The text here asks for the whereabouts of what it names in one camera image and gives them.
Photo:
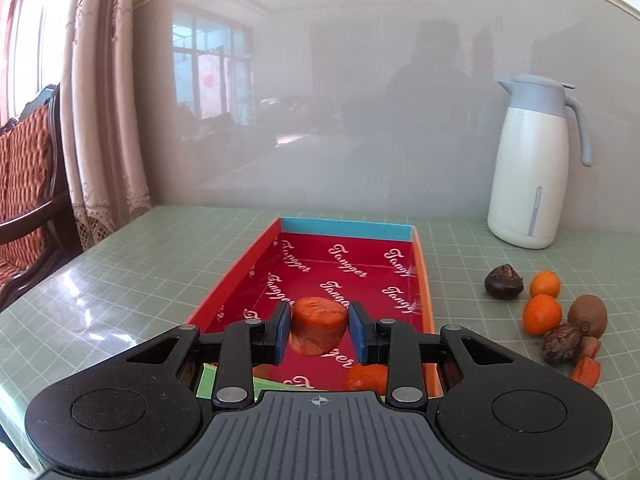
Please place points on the brown kiwi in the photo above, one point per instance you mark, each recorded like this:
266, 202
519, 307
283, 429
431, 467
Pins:
588, 315

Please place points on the white thermos jug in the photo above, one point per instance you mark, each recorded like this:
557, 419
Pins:
530, 170

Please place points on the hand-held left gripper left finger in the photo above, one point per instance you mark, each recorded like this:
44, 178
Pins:
283, 332

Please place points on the orange carrot chunk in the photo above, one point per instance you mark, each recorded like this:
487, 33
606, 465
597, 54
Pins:
319, 327

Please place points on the orange mandarin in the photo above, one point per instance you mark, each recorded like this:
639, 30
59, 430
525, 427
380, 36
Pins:
542, 315
545, 284

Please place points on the dark water chestnut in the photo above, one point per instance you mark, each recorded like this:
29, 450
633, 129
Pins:
504, 282
561, 344

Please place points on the window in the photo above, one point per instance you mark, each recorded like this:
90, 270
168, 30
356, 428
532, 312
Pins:
30, 35

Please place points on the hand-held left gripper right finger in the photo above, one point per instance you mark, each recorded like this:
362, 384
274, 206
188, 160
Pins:
356, 332

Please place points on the red cardboard box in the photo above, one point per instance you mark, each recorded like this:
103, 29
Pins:
345, 265

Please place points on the beige lace curtain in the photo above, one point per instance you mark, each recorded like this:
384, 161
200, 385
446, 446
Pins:
100, 110

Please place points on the wooden chair with red cushion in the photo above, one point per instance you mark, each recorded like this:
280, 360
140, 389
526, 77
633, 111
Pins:
25, 185

